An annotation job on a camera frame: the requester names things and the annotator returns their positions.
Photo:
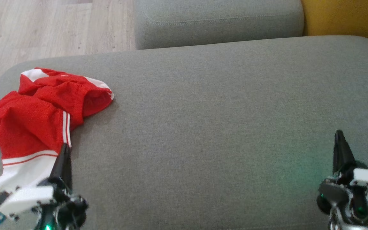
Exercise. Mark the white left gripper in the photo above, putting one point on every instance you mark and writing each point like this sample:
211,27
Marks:
27,198

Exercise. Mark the red shirt with white sleeves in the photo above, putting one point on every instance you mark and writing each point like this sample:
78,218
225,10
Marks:
21,127

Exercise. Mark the red shorts with white stripes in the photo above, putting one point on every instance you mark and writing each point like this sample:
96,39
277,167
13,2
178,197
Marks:
69,92

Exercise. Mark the large grey sofa seat cushion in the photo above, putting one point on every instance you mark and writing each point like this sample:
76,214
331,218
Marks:
203,127

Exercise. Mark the small grey sofa cushion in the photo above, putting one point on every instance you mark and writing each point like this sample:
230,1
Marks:
219,22

